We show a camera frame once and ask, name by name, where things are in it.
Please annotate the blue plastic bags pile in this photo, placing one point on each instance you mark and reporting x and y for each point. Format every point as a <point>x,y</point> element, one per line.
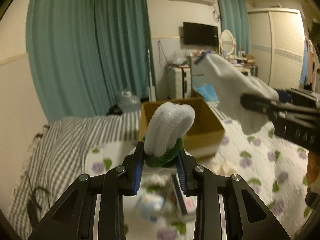
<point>207,92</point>

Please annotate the grey checked bed sheet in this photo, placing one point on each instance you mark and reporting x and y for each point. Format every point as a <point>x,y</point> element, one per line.
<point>58,157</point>

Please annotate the small teal curtain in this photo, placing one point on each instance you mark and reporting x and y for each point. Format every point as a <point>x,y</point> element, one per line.
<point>234,18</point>

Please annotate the clear water jug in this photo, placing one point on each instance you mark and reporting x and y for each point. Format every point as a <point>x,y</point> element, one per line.
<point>128,102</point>

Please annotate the grey mini fridge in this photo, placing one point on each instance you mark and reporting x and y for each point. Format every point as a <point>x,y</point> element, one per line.
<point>198,74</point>

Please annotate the white and green plush toy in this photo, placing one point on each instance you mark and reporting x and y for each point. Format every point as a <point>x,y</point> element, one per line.
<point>163,140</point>

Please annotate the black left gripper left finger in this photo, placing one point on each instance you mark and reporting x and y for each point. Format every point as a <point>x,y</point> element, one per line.
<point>93,206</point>

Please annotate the blue cloud tissue pack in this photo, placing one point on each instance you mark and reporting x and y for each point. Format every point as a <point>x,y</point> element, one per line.
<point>149,206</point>

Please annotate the white suitcase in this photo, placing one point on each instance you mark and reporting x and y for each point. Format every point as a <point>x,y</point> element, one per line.
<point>179,82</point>

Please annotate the white wardrobe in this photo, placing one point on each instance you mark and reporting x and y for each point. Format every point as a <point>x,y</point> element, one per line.
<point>277,43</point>

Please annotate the white floral quilt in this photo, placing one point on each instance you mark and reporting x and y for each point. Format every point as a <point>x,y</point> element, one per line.
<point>273,167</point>

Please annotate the brown cardboard box on bed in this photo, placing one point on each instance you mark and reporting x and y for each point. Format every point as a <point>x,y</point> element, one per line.
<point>205,135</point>

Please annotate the dark tissue paper pack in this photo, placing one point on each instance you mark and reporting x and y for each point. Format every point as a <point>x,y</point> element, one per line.
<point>186,205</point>

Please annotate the white oval vanity mirror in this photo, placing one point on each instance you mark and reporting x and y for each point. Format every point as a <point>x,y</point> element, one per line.
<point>227,43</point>

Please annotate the white sock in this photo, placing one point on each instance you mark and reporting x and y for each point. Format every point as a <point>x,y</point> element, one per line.
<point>229,85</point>

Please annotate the black wall television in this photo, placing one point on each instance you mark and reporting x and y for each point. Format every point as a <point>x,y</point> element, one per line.
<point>200,34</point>

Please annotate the large teal curtain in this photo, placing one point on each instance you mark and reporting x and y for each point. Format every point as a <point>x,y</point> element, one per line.
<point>84,53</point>

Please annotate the white flat mop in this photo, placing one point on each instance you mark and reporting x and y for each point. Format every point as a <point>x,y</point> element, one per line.
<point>151,88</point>

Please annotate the white dressing table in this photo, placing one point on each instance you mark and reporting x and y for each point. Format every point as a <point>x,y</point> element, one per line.
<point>245,66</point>

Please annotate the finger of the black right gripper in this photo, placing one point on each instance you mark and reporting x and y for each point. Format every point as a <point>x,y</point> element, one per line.
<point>289,92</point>
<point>266,106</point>

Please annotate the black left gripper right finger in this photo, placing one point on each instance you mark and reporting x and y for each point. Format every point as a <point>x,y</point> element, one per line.
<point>246,215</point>

